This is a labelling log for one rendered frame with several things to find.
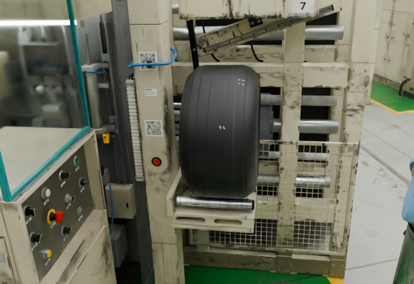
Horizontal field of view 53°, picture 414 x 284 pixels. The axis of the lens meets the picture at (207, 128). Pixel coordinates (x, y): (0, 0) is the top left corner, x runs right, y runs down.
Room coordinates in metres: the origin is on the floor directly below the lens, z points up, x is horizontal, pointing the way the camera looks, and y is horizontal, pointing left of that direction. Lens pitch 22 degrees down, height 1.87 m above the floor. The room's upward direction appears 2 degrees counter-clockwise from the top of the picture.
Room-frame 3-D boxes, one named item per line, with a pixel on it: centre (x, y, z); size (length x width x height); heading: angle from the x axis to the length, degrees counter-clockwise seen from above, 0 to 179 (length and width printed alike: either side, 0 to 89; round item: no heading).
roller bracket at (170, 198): (1.71, 0.14, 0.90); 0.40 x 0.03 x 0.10; 171
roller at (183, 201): (1.54, -0.02, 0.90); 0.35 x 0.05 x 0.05; 81
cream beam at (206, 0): (1.95, -0.21, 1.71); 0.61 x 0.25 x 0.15; 81
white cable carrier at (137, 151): (1.69, 0.31, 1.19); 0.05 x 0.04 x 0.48; 171
